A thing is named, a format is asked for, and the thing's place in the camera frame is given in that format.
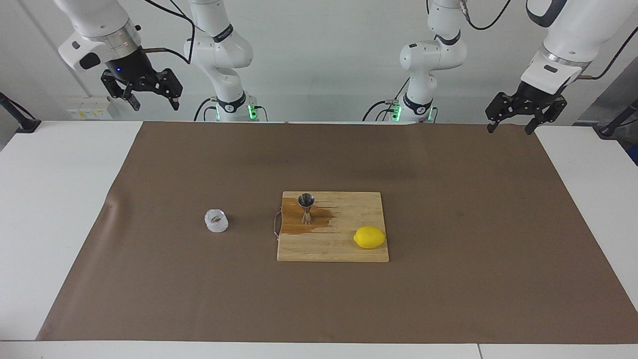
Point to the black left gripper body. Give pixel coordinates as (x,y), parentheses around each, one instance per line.
(536,97)

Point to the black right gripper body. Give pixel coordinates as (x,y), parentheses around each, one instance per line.
(130,69)

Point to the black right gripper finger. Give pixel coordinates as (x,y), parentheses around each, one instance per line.
(122,92)
(169,86)

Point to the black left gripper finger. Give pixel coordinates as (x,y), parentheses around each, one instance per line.
(503,105)
(551,112)

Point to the small clear glass cup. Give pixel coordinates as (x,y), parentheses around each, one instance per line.
(217,222)

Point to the steel cocktail jigger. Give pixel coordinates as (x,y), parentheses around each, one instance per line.
(306,212)

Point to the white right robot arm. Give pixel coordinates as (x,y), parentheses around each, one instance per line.
(94,20)

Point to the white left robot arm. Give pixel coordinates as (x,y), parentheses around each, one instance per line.
(578,30)

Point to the dark gray panel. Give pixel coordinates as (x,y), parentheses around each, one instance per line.
(610,94)

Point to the black clamp stand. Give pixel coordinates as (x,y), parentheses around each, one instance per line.
(610,130)
(22,123)

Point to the blue object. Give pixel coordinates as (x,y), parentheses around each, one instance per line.
(635,155)

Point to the yellow lemon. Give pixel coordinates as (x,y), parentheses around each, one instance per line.
(370,237)

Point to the brown paper table mat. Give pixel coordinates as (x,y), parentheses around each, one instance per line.
(448,289)

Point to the wooden cutting board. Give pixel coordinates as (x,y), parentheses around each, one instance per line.
(329,247)

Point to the white wall socket box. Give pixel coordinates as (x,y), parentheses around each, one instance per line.
(89,107)

